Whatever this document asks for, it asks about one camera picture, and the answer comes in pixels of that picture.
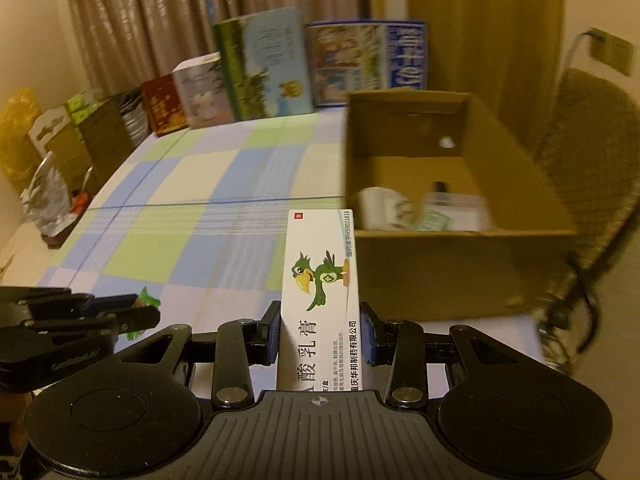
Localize green candy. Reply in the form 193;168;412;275
122;286;160;341

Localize white ointment box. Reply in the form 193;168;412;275
277;208;362;391

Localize white square case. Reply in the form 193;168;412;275
357;186;413;231

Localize blue label floss box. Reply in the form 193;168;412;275
416;192;491;232

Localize white crumpled bag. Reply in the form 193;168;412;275
21;152;72;236

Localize brown cardboard box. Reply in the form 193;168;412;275
344;90;576;321

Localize checkered bed sheet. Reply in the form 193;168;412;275
29;106;547;406

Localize yellow plastic bag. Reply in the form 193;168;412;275
0;88;42;195

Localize stacked cardboard boxes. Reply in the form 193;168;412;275
28;89;150;195

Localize red gift box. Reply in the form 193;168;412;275
141;74;188;138

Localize white humidifier box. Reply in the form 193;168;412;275
171;52;235;129

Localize beige curtain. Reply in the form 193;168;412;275
68;0;370;94

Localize green blue milk carton box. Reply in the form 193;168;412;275
213;8;314;122

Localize blue cartoon milk box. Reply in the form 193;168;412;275
306;20;427;107

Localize wall power socket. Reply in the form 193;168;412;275
588;27;634;77

